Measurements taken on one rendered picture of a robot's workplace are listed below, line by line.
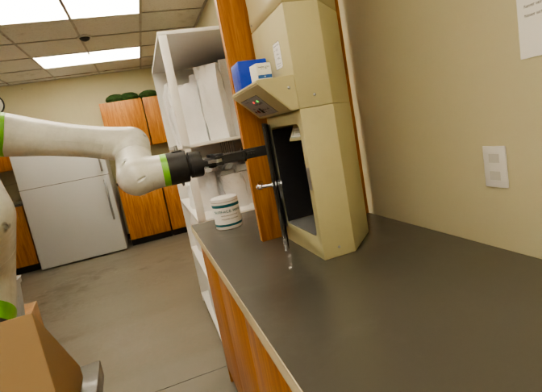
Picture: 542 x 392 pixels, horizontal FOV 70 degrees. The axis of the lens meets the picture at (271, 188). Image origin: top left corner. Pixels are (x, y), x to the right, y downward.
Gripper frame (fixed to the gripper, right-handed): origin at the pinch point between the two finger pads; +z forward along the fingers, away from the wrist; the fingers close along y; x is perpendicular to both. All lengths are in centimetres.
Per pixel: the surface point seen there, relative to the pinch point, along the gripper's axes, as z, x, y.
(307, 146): 14.3, 1.0, -7.0
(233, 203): 3, 25, 64
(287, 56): 13.7, -25.8, -4.5
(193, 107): 4, -27, 132
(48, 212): -168, 53, 481
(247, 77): 5.4, -23.6, 11.9
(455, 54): 57, -17, -23
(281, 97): 8.6, -14.4, -6.9
